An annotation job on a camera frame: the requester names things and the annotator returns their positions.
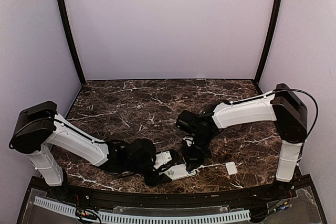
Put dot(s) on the black front table rail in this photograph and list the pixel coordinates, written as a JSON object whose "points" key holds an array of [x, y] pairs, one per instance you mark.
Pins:
{"points": [[245, 198]]}

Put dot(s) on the black frame post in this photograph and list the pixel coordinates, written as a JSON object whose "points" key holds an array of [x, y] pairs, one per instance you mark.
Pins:
{"points": [[70, 41], [268, 41]]}

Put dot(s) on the left black frame post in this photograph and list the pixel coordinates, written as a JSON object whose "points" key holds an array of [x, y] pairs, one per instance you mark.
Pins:
{"points": [[70, 41]]}

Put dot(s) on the white slotted cable duct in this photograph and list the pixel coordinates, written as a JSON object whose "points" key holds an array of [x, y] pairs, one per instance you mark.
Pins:
{"points": [[146, 215]]}

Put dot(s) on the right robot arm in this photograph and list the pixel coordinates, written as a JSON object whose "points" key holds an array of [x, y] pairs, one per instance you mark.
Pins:
{"points": [[281, 106]]}

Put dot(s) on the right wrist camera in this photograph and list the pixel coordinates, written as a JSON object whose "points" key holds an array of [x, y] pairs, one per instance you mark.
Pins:
{"points": [[188, 140]]}

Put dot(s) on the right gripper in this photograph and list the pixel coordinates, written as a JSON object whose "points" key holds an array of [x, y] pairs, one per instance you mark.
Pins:
{"points": [[193, 160]]}

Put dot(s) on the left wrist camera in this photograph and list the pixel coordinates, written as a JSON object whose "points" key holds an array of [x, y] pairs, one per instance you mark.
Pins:
{"points": [[162, 158]]}

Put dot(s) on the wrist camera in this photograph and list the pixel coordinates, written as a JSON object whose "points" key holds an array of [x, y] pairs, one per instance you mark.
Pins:
{"points": [[162, 158], [188, 140]]}

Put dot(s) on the white remote control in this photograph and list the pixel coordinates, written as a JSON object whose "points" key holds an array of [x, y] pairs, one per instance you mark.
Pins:
{"points": [[177, 172]]}

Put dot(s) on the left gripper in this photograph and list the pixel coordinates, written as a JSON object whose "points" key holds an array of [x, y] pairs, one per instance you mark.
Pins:
{"points": [[156, 180]]}

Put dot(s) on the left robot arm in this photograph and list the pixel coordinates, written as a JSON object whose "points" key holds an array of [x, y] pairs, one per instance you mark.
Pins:
{"points": [[41, 124]]}

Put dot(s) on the white battery cover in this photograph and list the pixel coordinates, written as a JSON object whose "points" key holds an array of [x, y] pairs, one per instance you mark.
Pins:
{"points": [[231, 168]]}

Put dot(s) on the right black frame post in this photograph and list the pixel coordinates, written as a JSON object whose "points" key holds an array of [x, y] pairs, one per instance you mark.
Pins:
{"points": [[268, 41]]}

